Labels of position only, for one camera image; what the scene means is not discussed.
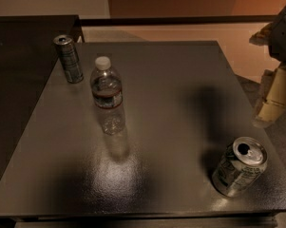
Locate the silver green 7up can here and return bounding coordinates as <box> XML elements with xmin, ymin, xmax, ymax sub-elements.
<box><xmin>212</xmin><ymin>137</ymin><xmax>268</xmax><ymax>197</ymax></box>

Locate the clear plastic water bottle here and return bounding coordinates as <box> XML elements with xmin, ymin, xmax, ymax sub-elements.
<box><xmin>90</xmin><ymin>56</ymin><xmax>125</xmax><ymax>135</ymax></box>

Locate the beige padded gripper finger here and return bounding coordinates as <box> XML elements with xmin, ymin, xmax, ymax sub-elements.
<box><xmin>252</xmin><ymin>63</ymin><xmax>286</xmax><ymax>128</ymax></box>
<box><xmin>249</xmin><ymin>23</ymin><xmax>273</xmax><ymax>46</ymax></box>

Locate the tall slim silver can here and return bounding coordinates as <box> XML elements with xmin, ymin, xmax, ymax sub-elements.
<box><xmin>53</xmin><ymin>34</ymin><xmax>84</xmax><ymax>84</ymax></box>

